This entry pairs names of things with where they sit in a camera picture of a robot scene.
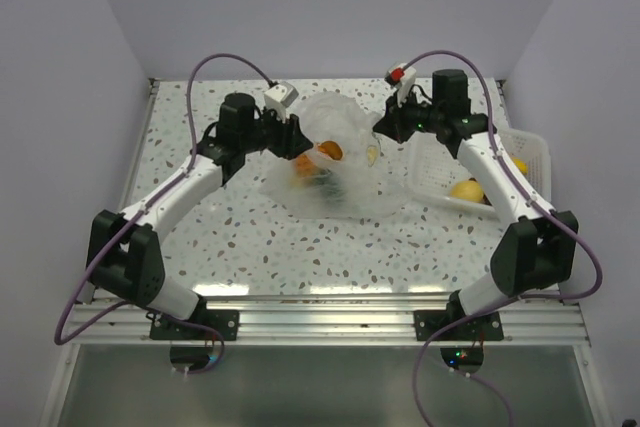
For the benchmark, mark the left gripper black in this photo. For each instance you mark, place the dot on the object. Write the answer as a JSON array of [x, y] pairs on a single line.
[[291, 141]]

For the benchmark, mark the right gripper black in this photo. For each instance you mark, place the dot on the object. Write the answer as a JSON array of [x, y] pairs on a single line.
[[393, 124]]

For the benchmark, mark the orange fake pineapple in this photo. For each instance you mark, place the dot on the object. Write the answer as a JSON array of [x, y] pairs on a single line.
[[316, 173]]

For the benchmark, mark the brown fake kiwi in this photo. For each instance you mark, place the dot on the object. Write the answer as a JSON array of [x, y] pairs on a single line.
[[331, 150]]

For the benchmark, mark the clear printed plastic bag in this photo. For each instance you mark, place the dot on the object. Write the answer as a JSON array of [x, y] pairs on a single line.
[[342, 175]]

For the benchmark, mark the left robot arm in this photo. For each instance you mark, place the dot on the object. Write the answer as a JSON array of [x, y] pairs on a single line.
[[125, 256]]

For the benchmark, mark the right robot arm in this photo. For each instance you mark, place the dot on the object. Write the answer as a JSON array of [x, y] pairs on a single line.
[[538, 245]]

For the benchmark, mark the yellow fake pear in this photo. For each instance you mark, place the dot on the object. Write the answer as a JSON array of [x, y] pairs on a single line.
[[468, 190]]

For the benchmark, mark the yellow fake mango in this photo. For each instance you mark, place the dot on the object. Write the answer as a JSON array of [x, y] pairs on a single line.
[[521, 166]]

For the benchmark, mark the white plastic basket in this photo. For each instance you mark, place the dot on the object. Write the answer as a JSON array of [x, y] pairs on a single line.
[[432, 172]]

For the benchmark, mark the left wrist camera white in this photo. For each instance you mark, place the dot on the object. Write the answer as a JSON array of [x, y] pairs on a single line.
[[279, 97]]

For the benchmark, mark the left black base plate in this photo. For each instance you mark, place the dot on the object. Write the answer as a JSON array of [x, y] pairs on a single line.
[[207, 325]]

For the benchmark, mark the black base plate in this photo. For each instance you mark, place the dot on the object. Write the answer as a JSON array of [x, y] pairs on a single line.
[[451, 325], [207, 325]]

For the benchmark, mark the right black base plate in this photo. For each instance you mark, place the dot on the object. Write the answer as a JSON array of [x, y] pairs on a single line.
[[451, 325]]

